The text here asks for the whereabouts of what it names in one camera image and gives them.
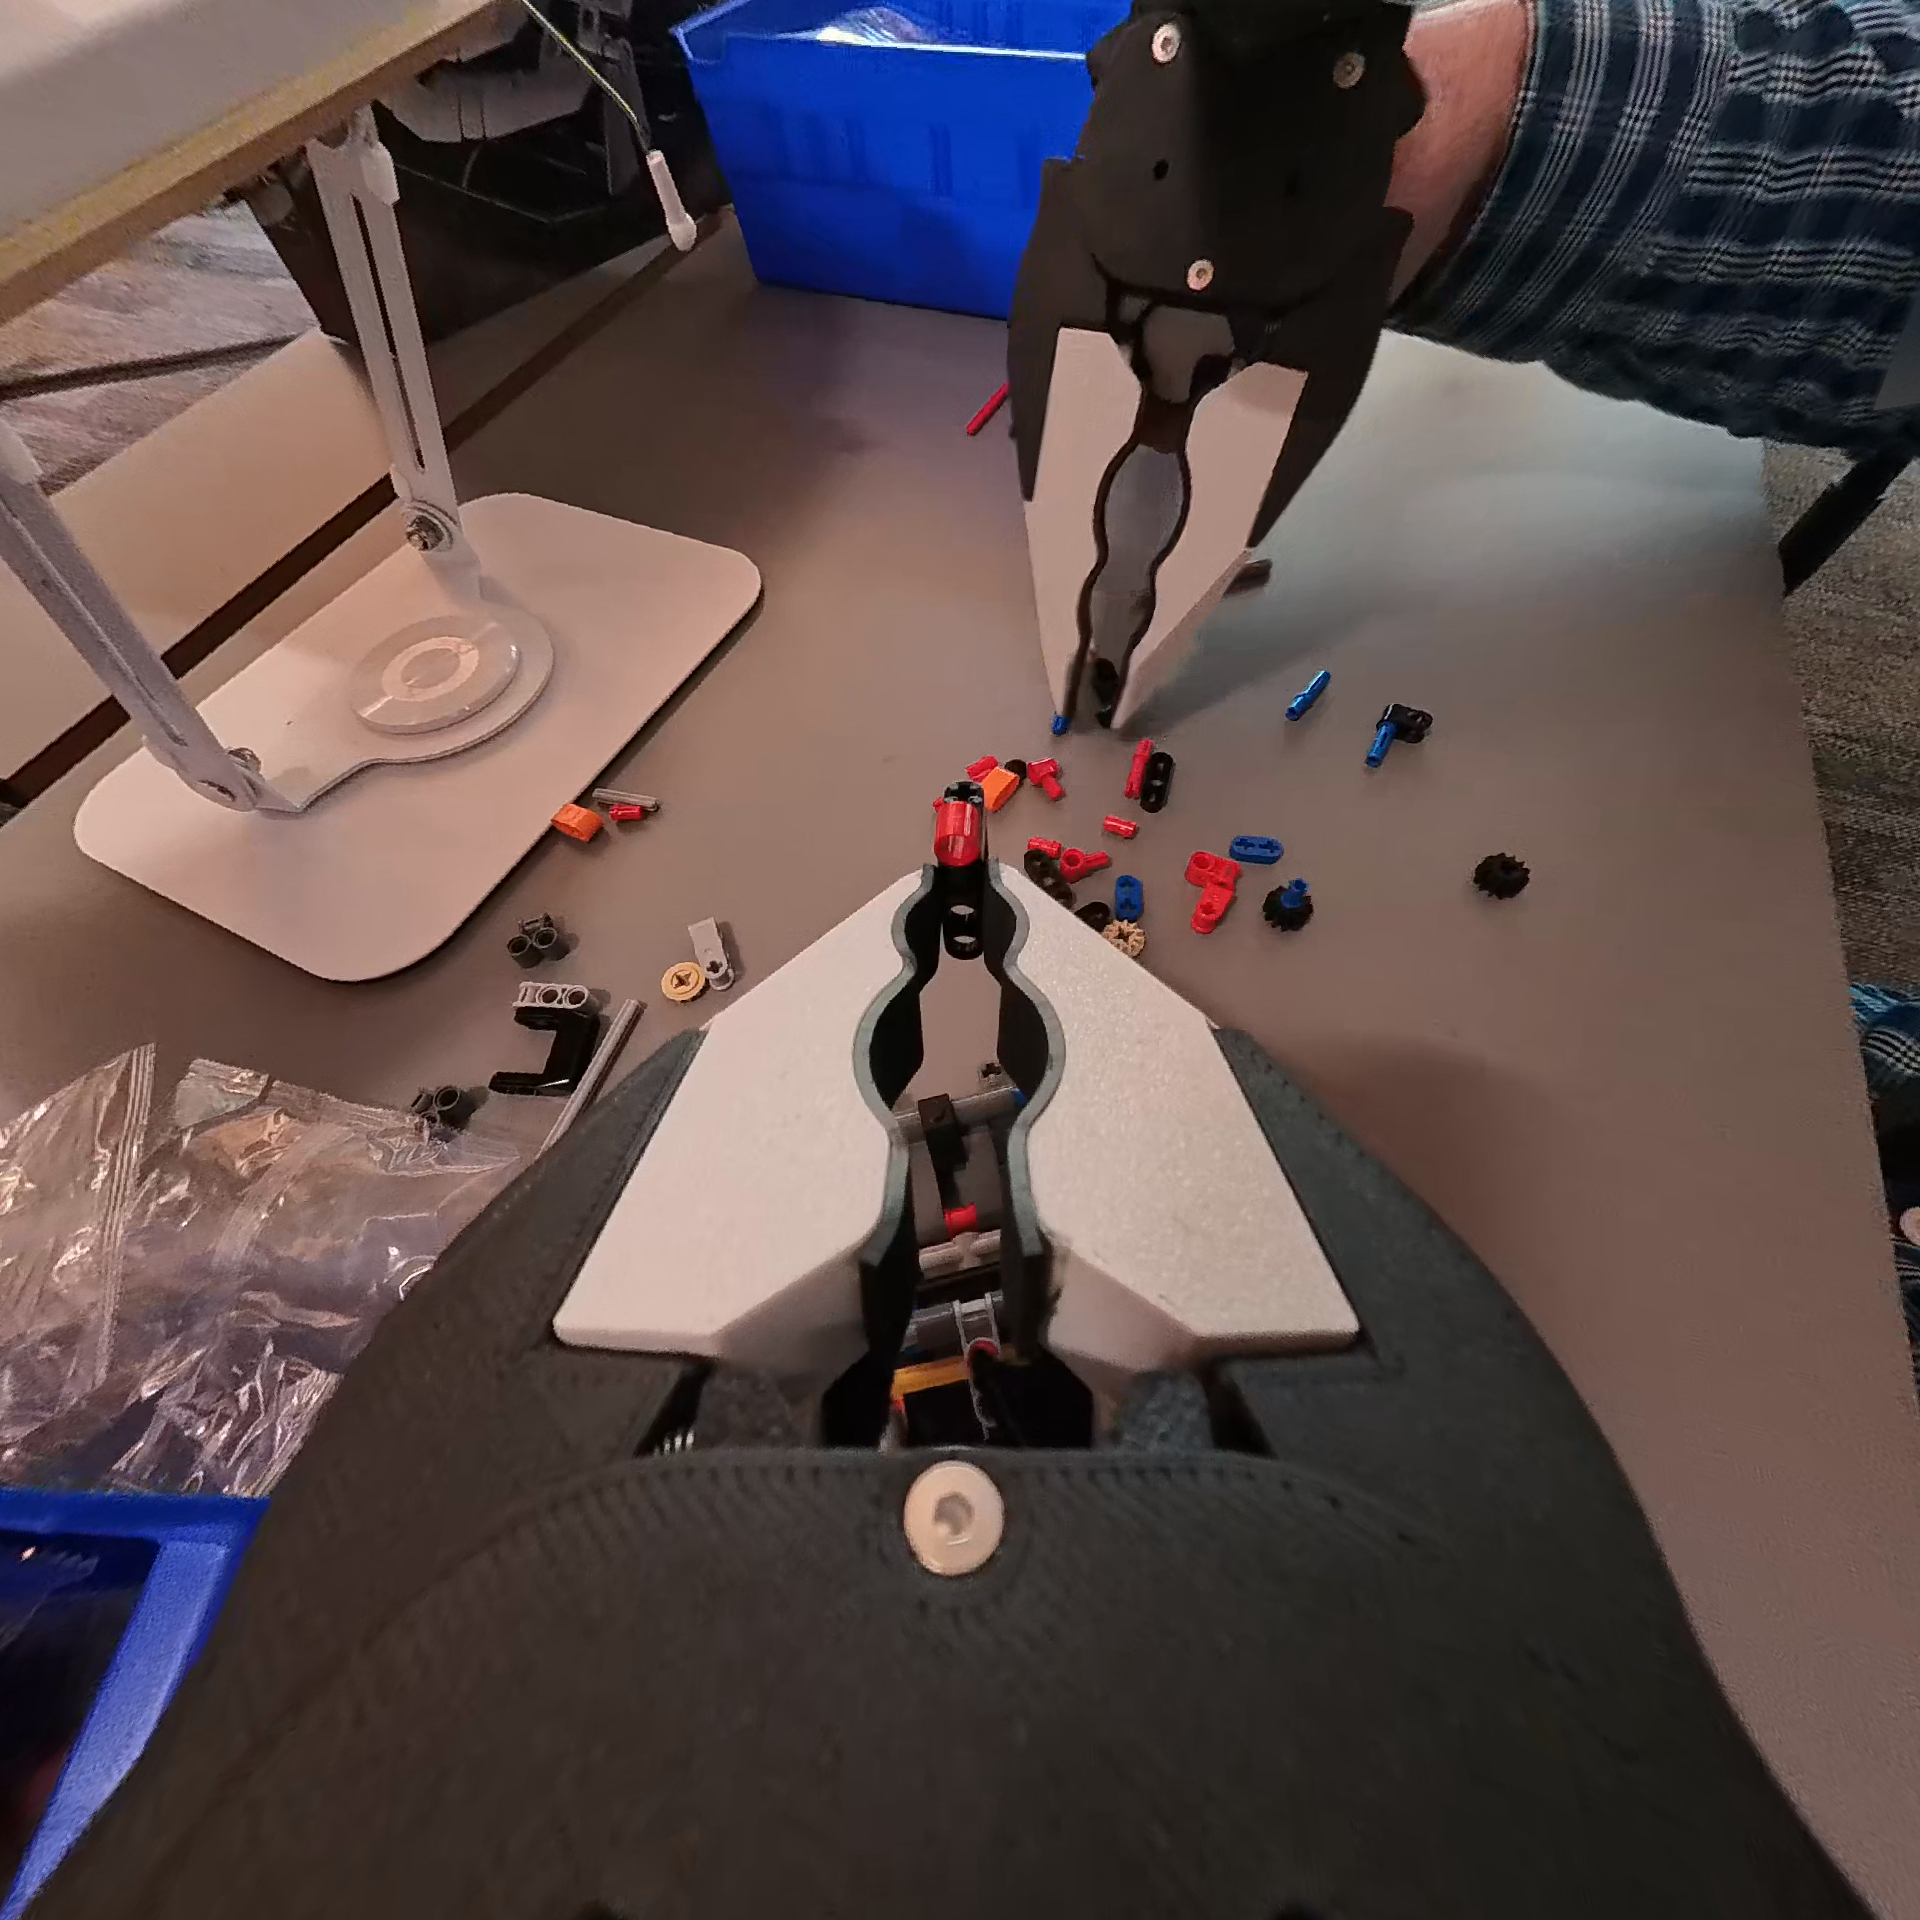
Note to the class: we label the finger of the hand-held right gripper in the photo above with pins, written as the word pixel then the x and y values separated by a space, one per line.
pixel 1222 451
pixel 1069 510

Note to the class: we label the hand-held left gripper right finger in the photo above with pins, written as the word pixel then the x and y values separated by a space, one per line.
pixel 1184 1185

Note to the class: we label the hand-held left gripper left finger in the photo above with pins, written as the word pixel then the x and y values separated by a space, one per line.
pixel 721 1185

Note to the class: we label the multicoloured lego vehicle chassis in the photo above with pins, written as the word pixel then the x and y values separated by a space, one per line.
pixel 945 1119

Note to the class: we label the red lego axle connector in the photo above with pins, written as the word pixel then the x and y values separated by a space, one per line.
pixel 1204 871
pixel 1213 908

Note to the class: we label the black U-shaped lego bracket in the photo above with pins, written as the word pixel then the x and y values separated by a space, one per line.
pixel 961 900

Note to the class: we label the person's right forearm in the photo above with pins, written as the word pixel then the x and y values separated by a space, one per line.
pixel 1651 210

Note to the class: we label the long thin red lego axle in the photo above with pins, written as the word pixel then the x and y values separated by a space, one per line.
pixel 987 409

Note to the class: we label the tan round lego bush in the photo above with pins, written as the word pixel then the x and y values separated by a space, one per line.
pixel 687 980

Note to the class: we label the black L-shaped lego piece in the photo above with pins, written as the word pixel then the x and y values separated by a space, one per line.
pixel 532 1051

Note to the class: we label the short light grey lego beam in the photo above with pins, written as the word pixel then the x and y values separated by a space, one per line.
pixel 555 992

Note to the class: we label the tan lego gear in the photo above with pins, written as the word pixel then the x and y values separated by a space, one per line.
pixel 1123 938

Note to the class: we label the orange lego block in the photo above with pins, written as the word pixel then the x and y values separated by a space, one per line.
pixel 998 781

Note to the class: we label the dark grey lego connector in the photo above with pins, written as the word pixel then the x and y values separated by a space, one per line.
pixel 447 1106
pixel 541 942

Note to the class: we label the black lego gear with blue pin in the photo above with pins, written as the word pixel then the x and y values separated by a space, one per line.
pixel 1287 905

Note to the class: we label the black lego connector with blue pin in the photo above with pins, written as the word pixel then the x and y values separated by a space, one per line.
pixel 1395 730

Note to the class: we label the red lego connector with stem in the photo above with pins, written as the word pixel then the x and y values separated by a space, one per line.
pixel 1082 862

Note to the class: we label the orange lego connector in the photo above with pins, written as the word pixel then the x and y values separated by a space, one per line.
pixel 574 821

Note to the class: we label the blue plastic bin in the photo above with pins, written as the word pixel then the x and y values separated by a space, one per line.
pixel 900 164

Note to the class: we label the white book stand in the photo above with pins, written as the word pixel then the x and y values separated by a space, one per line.
pixel 601 631

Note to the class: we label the clear plastic bag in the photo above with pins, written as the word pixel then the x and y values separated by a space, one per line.
pixel 194 1244

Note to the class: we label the black table leg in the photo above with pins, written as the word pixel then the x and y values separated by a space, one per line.
pixel 1839 518

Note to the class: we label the person's plaid shirt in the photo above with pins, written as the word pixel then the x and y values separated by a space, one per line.
pixel 1892 1034

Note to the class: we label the blue bin with square tag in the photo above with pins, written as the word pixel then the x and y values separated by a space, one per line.
pixel 104 1651

